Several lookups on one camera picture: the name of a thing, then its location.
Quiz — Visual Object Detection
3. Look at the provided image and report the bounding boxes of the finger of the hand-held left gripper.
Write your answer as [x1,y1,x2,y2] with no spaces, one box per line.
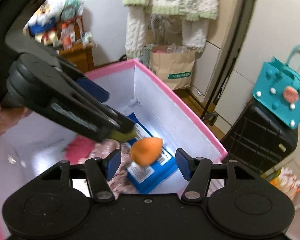
[75,76,110,104]
[40,87,136,142]

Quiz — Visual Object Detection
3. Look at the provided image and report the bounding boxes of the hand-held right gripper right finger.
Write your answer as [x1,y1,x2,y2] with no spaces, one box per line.
[176,148,257,202]

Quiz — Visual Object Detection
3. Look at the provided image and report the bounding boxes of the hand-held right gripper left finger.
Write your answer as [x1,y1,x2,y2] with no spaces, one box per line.
[39,149,122,203]

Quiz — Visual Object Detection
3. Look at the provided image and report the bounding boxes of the pink floral cloth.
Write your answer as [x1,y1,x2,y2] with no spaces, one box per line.
[90,140,140,193]

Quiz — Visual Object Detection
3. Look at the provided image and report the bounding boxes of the green orange mango toy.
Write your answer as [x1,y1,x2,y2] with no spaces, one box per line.
[107,127,163,166]

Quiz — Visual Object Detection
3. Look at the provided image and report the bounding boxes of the blue wipes packet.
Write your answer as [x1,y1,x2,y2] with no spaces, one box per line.
[120,112,179,194]

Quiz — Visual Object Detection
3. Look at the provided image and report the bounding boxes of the pink cardboard box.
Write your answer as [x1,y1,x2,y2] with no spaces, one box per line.
[0,58,228,240]

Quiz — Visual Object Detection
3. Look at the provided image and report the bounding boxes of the person's left hand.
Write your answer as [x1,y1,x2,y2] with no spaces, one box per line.
[0,91,33,140]

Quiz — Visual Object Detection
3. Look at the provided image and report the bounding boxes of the wooden side table with clutter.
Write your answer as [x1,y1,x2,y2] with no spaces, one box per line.
[24,0,93,49]

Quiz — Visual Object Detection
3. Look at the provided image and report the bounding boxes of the orange drink bottle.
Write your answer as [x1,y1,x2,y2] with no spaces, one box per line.
[61,23,75,50]

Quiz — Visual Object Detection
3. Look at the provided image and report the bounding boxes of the black suitcase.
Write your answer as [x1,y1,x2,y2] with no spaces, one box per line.
[220,100,298,175]

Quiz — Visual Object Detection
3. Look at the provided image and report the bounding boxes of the brown paper bag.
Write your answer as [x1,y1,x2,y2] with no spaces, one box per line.
[149,44,197,90]

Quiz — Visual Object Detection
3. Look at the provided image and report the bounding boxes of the orange printed plastic bag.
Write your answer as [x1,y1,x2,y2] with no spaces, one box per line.
[261,166,300,203]

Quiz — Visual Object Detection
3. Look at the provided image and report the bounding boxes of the teal handbag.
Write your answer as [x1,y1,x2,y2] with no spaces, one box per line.
[252,45,300,130]

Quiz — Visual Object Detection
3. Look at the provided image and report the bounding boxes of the black clothes rack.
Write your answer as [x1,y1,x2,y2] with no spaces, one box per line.
[200,0,259,127]

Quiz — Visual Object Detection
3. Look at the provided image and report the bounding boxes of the fluffy white green-trimmed robe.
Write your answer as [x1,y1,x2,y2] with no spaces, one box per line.
[122,0,220,58]

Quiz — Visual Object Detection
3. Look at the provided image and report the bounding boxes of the tall beige cabinet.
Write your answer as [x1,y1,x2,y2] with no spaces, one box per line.
[190,0,253,105]

